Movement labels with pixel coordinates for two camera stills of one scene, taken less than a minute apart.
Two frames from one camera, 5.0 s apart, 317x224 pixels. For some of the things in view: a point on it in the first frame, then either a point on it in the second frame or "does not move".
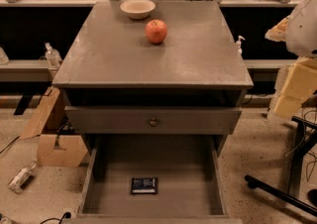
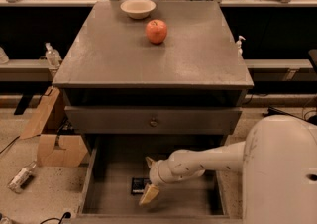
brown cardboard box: x=53 y=149 does not move
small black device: x=144 y=185 does not move
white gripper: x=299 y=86 to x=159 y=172
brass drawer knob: x=154 y=122 does not move
